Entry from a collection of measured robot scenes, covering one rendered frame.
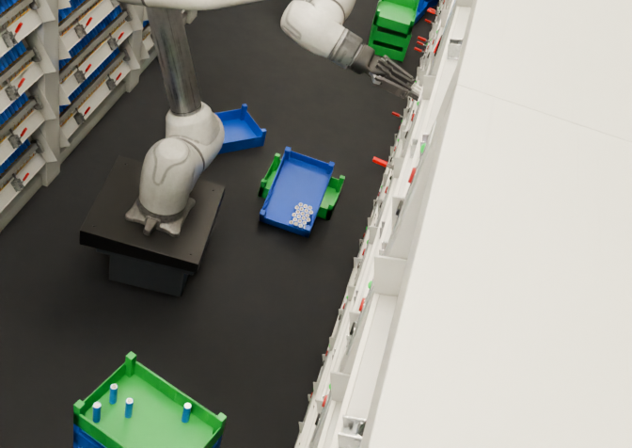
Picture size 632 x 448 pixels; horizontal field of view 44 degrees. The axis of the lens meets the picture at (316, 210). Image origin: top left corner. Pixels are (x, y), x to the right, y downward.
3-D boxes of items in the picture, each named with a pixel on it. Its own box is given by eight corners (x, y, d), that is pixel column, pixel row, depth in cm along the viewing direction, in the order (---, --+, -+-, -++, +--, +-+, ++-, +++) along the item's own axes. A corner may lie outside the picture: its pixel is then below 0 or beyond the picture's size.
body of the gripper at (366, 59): (352, 58, 206) (381, 76, 207) (344, 73, 200) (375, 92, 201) (366, 37, 201) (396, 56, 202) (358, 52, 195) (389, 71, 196)
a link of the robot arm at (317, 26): (338, 42, 192) (355, 11, 200) (283, 8, 191) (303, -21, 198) (321, 69, 201) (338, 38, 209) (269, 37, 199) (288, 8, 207)
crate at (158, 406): (72, 423, 186) (72, 405, 181) (129, 369, 200) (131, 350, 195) (171, 495, 178) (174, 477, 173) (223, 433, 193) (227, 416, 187)
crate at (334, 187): (257, 196, 308) (260, 181, 303) (273, 167, 323) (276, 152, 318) (328, 220, 306) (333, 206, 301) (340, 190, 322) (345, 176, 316)
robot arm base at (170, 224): (118, 227, 245) (119, 215, 241) (145, 184, 261) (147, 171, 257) (173, 247, 245) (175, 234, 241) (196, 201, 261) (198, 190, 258)
